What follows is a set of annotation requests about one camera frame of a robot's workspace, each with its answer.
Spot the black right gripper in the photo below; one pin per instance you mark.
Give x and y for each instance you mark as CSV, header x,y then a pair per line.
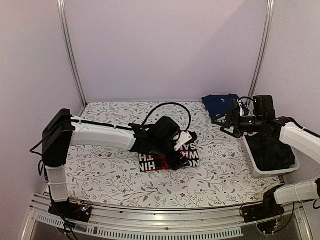
x,y
232,114

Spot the aluminium front rail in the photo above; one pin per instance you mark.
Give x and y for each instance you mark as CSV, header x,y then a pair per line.
x,y
116,222

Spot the aluminium frame post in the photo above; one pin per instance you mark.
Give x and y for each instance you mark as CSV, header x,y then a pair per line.
x,y
62,13
266,30

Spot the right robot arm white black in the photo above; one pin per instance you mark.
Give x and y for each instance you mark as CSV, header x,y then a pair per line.
x,y
287,131

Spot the right aluminium frame post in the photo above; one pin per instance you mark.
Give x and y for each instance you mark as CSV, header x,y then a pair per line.
x,y
266,30

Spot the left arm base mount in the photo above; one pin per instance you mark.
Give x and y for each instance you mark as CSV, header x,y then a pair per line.
x,y
66,210

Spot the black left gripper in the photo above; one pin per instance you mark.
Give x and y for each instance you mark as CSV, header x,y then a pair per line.
x,y
179,163

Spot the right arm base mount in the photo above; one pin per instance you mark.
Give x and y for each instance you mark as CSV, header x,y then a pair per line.
x,y
268,208

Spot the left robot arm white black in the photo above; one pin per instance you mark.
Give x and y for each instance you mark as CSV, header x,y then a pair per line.
x,y
66,130

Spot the left aluminium frame post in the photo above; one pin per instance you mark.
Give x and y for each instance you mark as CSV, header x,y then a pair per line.
x,y
62,13

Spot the dark green plaid garment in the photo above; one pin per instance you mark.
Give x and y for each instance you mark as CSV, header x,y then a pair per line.
x,y
269,153

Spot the red black plaid shirt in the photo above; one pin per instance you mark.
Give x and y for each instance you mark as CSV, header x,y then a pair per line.
x,y
192,155

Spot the white plastic laundry basket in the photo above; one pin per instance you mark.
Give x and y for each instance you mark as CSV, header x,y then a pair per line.
x,y
256,173

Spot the folded navy blue shirt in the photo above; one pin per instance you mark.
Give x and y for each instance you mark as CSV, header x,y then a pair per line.
x,y
218,104

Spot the floral patterned table cloth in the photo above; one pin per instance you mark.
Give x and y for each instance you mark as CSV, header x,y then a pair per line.
x,y
112,176

